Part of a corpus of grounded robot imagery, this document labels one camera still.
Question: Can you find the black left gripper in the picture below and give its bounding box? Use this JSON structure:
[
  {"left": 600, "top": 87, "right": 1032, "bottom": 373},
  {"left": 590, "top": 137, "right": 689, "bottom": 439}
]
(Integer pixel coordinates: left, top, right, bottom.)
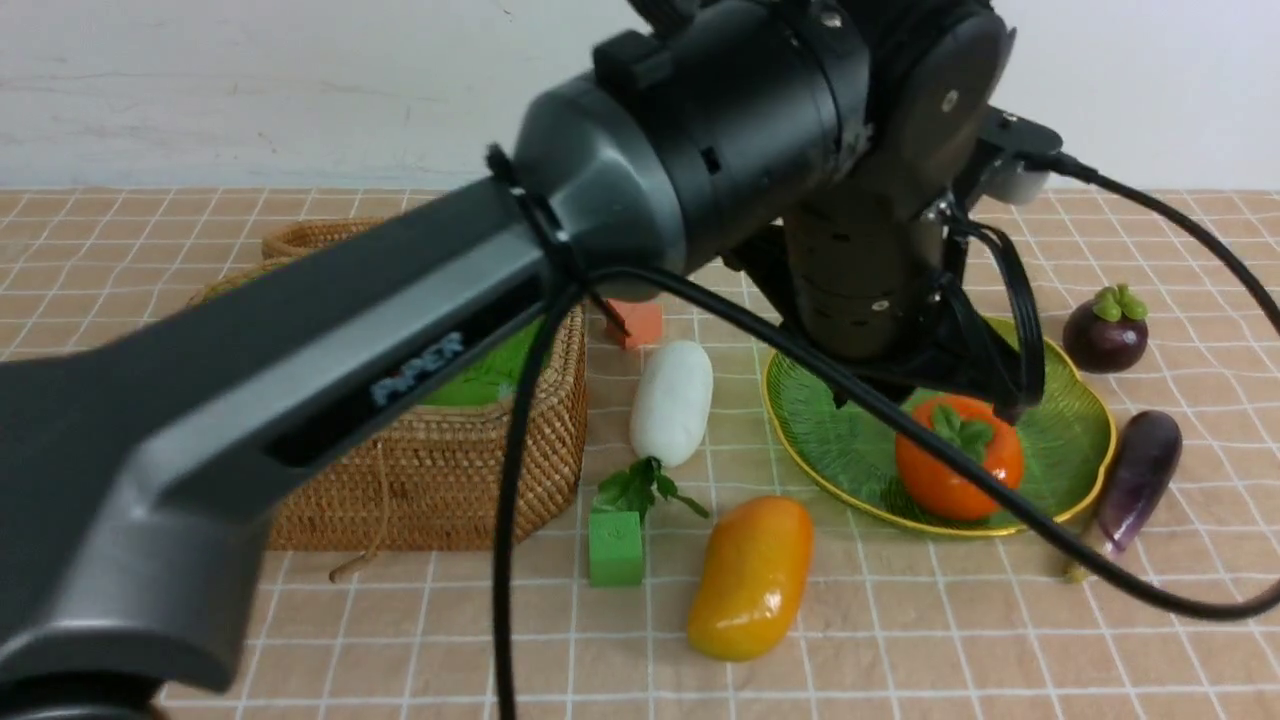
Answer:
[{"left": 723, "top": 190, "right": 1046, "bottom": 421}]

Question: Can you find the orange persimmon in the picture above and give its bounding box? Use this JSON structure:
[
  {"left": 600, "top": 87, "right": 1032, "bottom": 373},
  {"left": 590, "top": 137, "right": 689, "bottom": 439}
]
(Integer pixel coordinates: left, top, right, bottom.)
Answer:
[{"left": 893, "top": 393, "right": 1027, "bottom": 521}]

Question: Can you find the dark purple mangosteen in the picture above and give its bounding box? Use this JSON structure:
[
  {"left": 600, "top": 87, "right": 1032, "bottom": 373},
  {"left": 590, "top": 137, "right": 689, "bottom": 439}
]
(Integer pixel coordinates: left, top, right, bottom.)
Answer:
[{"left": 1061, "top": 283, "right": 1149, "bottom": 374}]

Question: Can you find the white radish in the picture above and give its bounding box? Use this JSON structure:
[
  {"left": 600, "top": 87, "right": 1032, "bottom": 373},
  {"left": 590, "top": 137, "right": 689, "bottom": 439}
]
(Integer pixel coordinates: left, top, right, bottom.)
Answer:
[{"left": 628, "top": 340, "right": 714, "bottom": 468}]

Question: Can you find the yellow orange mango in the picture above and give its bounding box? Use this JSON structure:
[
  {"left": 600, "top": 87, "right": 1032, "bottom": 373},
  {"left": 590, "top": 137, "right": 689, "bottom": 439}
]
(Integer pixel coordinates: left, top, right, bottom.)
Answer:
[{"left": 686, "top": 495, "right": 815, "bottom": 664}]

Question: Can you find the purple eggplant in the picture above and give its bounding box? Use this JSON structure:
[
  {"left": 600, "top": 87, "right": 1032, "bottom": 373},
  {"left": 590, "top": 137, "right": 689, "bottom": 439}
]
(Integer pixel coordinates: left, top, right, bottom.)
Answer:
[{"left": 1079, "top": 410, "right": 1183, "bottom": 560}]

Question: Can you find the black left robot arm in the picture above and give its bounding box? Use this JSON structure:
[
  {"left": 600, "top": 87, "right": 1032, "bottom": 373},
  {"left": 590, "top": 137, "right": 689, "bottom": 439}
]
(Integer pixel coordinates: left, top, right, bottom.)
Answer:
[{"left": 3, "top": 1, "right": 1044, "bottom": 719}]

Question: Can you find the green glass leaf plate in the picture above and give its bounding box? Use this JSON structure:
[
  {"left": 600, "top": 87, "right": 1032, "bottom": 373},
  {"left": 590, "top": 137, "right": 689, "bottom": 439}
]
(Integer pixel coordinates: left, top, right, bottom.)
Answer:
[{"left": 762, "top": 340, "right": 1117, "bottom": 538}]

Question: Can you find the orange foam cube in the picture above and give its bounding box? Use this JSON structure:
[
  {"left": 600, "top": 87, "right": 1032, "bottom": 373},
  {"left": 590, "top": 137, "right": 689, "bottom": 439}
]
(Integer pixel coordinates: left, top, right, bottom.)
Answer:
[{"left": 605, "top": 300, "right": 664, "bottom": 351}]

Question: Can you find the beige checked tablecloth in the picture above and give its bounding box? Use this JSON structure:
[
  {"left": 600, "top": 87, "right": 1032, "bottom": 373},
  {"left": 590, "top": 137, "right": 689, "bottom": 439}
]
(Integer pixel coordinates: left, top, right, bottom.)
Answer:
[{"left": 1, "top": 188, "right": 1277, "bottom": 719}]

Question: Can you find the green foam cube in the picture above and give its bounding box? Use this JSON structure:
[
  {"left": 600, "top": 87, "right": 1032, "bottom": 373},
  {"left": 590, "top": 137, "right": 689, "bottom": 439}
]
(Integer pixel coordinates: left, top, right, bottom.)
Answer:
[{"left": 588, "top": 510, "right": 646, "bottom": 588}]

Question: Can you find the woven wicker basket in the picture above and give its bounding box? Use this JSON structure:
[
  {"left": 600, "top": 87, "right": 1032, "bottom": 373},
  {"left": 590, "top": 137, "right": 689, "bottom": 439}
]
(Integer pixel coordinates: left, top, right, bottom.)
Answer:
[{"left": 186, "top": 263, "right": 589, "bottom": 553}]

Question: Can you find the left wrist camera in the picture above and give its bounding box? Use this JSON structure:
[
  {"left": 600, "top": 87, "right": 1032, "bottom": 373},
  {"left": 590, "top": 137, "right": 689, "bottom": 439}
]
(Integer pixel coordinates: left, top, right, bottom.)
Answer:
[{"left": 954, "top": 106, "right": 1064, "bottom": 211}]

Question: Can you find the black left camera cable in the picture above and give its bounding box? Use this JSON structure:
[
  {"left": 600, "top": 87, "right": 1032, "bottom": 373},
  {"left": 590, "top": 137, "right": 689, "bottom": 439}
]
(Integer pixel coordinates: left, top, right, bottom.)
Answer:
[{"left": 490, "top": 145, "right": 1280, "bottom": 720}]

